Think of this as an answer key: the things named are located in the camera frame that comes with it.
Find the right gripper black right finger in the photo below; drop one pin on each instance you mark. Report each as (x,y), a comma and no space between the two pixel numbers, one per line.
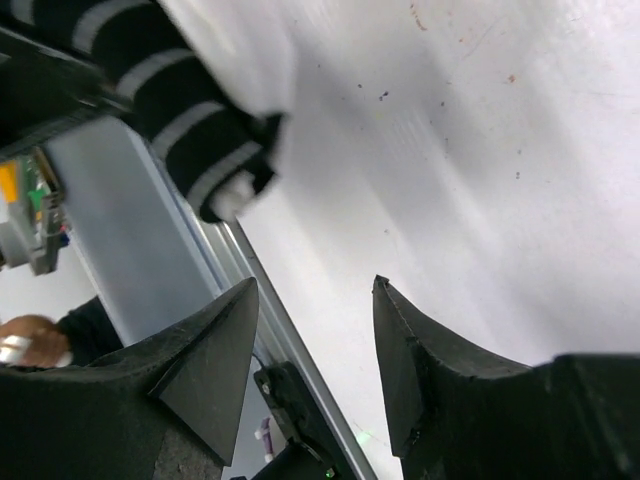
(458,411)

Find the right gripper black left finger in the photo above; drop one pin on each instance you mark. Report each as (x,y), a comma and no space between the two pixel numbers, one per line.
(167,407)

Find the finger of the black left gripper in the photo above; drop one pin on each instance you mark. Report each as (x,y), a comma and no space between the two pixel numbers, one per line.
(47,91)

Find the black white striped sock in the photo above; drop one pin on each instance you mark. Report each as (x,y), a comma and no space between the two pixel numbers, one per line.
(218,155)

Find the person's hand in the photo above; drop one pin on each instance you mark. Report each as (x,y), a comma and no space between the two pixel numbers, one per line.
(34,341)

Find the green circuit board module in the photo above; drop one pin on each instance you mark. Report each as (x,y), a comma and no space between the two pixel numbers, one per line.
(34,231)

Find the aluminium frame rail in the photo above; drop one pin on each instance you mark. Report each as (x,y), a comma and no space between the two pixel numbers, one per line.
(183,264)

